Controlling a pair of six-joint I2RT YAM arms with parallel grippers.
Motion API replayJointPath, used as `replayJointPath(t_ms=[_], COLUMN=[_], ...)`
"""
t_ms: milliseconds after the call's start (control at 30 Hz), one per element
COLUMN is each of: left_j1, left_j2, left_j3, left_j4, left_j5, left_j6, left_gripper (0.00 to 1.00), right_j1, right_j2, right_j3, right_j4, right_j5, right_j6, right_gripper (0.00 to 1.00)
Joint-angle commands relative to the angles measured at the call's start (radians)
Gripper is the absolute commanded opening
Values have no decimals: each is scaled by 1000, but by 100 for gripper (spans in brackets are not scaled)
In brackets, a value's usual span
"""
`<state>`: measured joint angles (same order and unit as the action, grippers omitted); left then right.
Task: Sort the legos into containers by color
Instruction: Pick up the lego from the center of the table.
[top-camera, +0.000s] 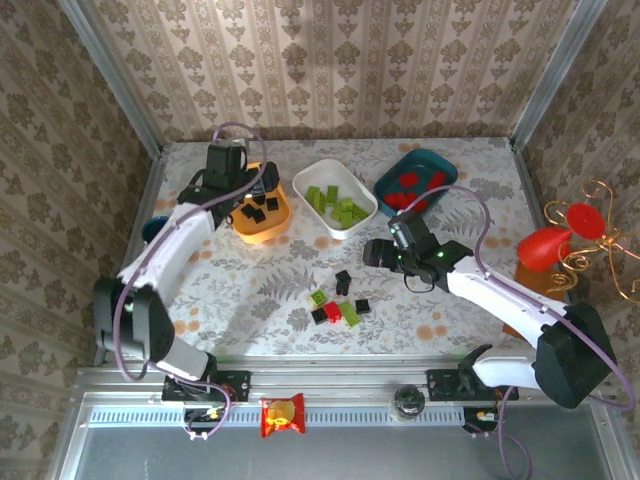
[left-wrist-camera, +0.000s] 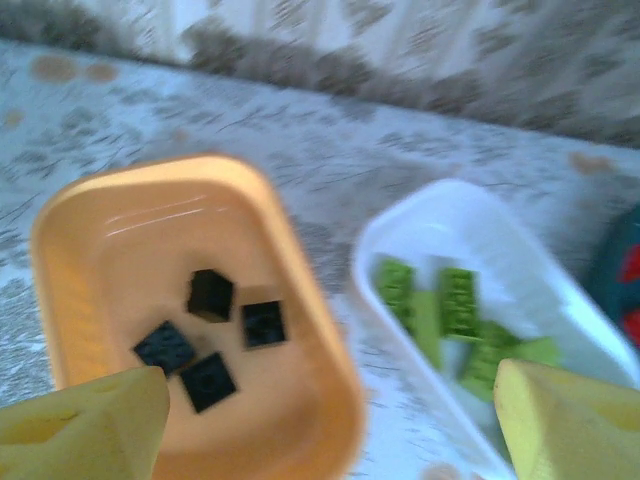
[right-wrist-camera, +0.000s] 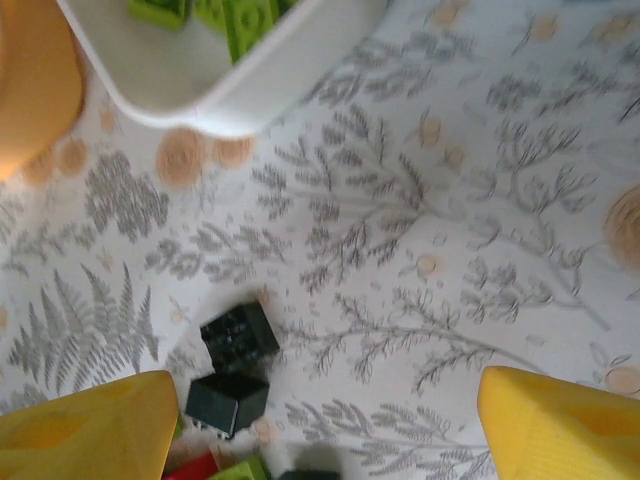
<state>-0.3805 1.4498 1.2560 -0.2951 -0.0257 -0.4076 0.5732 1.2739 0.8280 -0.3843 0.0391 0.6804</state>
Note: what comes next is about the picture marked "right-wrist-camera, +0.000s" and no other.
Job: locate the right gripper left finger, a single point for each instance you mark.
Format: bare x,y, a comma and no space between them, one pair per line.
85,440

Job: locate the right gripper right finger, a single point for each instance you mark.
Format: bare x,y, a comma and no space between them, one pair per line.
565,435

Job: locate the green lego brick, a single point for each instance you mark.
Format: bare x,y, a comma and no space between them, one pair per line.
245,471
245,22
160,10

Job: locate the red lego brick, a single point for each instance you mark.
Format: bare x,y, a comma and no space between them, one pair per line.
195,468

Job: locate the black lego brick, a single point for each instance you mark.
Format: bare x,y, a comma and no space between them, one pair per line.
225,405
239,337
307,475

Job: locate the orange plastic container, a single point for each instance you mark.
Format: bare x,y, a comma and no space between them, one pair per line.
30,75

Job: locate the white plastic container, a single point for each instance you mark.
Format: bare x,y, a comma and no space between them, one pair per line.
165,75

